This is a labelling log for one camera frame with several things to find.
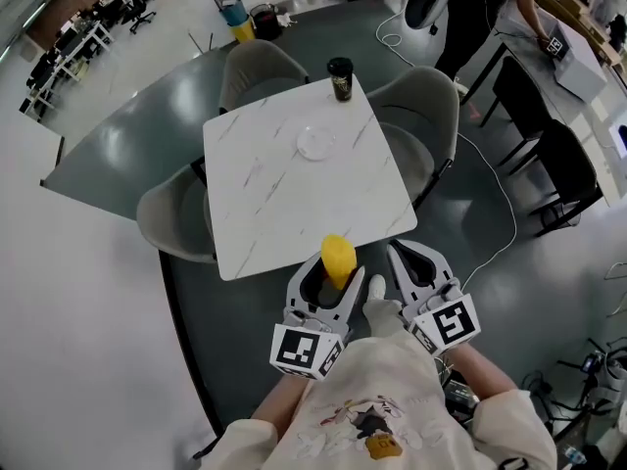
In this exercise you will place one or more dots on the yellow waste bin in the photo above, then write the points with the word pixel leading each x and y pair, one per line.
pixel 243 31

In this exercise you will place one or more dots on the person's cream trouser leg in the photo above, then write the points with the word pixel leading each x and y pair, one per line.
pixel 383 317

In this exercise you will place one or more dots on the black waste bin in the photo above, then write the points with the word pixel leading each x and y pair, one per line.
pixel 266 22

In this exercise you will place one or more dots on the cream printed sweatshirt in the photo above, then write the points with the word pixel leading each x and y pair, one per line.
pixel 372 409

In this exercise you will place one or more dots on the black slatted chair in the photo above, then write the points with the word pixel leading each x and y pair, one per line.
pixel 570 169
pixel 521 101

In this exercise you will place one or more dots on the person's right forearm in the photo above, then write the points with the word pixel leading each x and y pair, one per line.
pixel 477 372

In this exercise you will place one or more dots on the black paper cup with lid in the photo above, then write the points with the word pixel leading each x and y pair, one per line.
pixel 341 81

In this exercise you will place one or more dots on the black office swivel chair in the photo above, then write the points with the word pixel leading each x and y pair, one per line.
pixel 142 10

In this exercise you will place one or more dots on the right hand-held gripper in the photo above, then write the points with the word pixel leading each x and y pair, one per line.
pixel 448 323

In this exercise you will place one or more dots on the white office desk row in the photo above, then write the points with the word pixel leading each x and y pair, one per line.
pixel 68 61

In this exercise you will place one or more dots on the person's left forearm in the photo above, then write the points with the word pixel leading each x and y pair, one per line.
pixel 279 399

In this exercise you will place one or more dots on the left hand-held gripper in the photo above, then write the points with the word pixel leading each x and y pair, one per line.
pixel 299 348

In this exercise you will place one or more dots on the white round plate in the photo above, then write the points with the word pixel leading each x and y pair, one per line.
pixel 316 142

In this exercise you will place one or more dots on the grey work desk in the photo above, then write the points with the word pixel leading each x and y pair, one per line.
pixel 595 130

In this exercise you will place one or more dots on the black waist-worn device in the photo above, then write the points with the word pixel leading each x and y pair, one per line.
pixel 460 394

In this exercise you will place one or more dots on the white cardboard box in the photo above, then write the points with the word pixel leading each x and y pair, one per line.
pixel 580 61

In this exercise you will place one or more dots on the yellow corn cob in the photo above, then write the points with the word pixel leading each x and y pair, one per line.
pixel 338 260

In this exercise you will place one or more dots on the grey upholstered chair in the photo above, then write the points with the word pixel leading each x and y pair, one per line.
pixel 171 218
pixel 259 74
pixel 421 115

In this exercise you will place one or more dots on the person's white shoe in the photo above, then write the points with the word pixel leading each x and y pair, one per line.
pixel 376 287

